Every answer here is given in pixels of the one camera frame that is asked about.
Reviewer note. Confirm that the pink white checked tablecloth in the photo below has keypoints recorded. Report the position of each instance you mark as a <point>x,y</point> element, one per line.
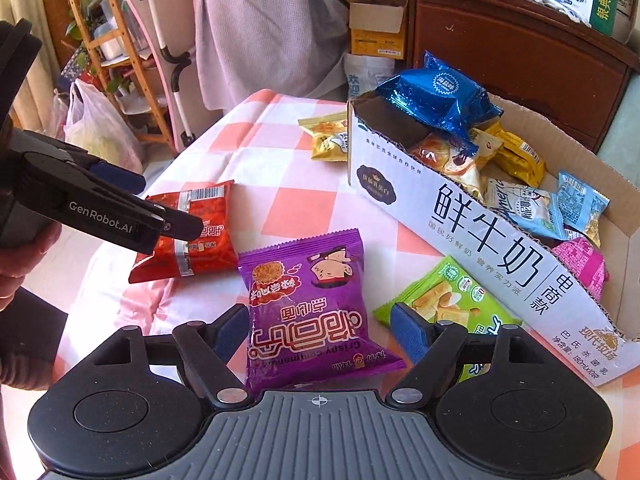
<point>280,170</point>

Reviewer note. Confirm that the person's left hand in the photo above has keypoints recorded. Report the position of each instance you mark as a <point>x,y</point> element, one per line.
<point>25,270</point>

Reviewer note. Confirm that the cream croissant packet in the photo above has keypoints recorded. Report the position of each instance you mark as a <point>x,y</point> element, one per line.
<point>450,160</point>

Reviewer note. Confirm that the dark wooden cabinet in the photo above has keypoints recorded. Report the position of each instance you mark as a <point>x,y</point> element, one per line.
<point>525,50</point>

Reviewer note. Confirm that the checked fabric cover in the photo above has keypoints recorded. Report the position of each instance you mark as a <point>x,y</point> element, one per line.
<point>260,35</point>

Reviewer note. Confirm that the light blue cartoon snack packet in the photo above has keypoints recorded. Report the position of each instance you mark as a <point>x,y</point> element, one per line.
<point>525,205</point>

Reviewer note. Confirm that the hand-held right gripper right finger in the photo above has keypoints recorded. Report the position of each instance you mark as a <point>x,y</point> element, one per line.
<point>407,331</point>

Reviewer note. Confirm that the green snack packet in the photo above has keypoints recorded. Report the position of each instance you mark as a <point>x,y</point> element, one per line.
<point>450,290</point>

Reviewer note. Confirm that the white printed cardboard box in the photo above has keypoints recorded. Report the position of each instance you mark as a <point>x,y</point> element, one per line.
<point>475,220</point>

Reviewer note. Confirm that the pink folding table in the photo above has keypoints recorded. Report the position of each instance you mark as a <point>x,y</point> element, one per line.
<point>167,2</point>

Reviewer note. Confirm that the yellow waffle packet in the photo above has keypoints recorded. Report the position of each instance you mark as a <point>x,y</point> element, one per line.
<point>520,155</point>

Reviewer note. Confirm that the white printed sack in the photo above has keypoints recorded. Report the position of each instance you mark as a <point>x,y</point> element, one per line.
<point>367,75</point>

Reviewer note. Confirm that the blue foil snack packet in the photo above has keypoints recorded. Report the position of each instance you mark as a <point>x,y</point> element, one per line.
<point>442,62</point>
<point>435,95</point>

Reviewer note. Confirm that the small open cardboard box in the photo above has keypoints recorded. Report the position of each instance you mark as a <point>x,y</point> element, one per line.
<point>377,35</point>

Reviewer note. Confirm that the wooden shelf rack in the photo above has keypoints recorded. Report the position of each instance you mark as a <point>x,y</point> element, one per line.
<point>116,61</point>

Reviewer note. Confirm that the pink snack packet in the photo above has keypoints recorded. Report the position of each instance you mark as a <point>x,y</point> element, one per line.
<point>582,265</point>

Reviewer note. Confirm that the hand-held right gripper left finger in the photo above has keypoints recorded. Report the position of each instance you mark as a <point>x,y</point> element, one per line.
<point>230,326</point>

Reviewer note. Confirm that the purple snack packet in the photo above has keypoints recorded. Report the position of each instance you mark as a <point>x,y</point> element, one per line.
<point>310,320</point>

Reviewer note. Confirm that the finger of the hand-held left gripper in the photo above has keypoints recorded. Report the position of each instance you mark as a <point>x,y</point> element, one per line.
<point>120,178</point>
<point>100,210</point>

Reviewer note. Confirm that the person's left forearm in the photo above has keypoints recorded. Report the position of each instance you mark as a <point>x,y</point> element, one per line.
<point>25,335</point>

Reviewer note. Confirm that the small yellow snack packet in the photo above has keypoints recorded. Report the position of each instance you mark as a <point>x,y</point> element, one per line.
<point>325,140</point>

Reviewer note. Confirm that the clear plastic bag with cabbage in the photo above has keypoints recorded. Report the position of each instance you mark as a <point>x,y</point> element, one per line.
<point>105,135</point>

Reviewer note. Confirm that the red snack packet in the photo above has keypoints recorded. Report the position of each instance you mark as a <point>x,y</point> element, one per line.
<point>210,260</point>

